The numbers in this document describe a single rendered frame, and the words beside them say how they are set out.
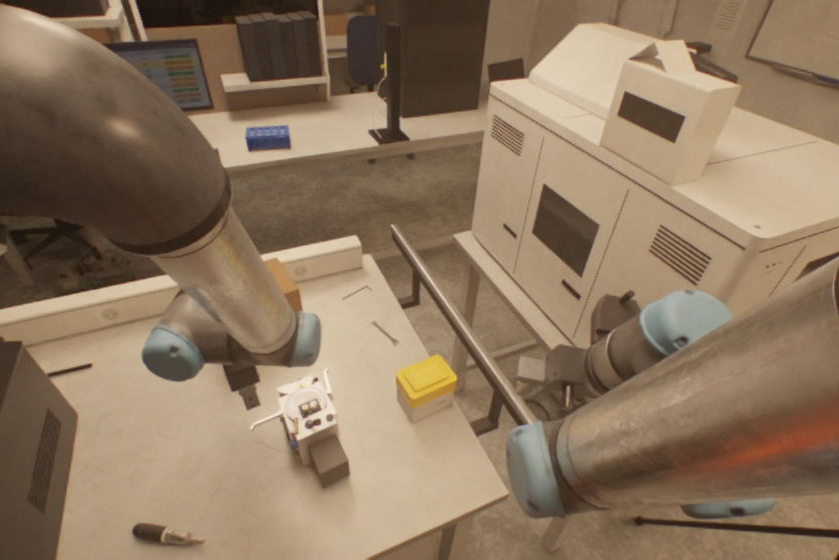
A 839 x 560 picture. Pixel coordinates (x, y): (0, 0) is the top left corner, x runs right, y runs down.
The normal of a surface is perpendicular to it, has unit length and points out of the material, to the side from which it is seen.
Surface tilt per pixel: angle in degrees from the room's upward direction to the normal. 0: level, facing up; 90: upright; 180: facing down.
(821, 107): 90
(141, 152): 76
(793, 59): 90
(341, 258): 90
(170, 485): 0
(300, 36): 90
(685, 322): 25
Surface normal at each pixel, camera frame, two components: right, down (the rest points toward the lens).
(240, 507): 0.04, -0.77
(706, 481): -0.58, 0.69
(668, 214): -0.92, 0.23
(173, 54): 0.40, 0.55
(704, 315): 0.10, -0.43
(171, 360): -0.02, 0.64
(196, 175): 0.94, 0.11
